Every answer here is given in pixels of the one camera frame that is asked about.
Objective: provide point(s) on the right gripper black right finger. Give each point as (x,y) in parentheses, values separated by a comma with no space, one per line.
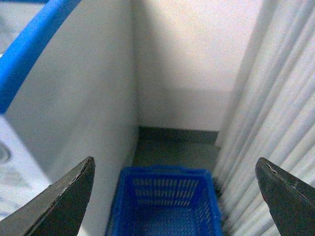
(291,201)

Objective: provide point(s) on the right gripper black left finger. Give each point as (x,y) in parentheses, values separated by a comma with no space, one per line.
(58,210)

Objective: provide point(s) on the white vertical blind curtain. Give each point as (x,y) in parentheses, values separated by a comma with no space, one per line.
(271,115)

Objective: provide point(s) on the blue plastic shopping basket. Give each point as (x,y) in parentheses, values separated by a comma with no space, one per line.
(164,201)

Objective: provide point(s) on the white chest freezer blue rim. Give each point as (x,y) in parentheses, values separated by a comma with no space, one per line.
(67,92)

